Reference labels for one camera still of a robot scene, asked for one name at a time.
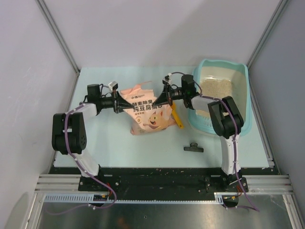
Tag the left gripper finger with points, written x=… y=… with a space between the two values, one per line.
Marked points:
x=121 y=101
x=122 y=107

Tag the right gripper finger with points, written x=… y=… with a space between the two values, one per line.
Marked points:
x=166 y=90
x=163 y=100

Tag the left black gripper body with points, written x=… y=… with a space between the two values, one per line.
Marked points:
x=108 y=102

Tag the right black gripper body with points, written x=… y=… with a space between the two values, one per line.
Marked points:
x=177 y=93

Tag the yellow plastic litter scoop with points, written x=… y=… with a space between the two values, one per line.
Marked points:
x=176 y=116

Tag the pink cat litter bag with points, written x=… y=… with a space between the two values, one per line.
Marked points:
x=146 y=116

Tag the black bag clip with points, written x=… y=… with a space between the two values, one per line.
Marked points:
x=193 y=147

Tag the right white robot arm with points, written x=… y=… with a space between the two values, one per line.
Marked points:
x=226 y=118

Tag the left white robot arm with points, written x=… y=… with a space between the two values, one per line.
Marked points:
x=69 y=129

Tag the teal plastic litter box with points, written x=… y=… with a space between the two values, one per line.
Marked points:
x=237 y=73

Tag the clean litter in box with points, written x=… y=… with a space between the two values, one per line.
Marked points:
x=218 y=88

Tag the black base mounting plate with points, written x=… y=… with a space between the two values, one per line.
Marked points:
x=209 y=179

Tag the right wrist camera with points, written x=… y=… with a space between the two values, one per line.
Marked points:
x=167 y=79

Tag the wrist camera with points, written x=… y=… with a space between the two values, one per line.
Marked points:
x=113 y=86
x=167 y=79

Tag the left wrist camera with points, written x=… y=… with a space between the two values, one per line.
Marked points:
x=113 y=86

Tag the grey slotted cable duct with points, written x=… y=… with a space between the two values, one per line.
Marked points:
x=98 y=199

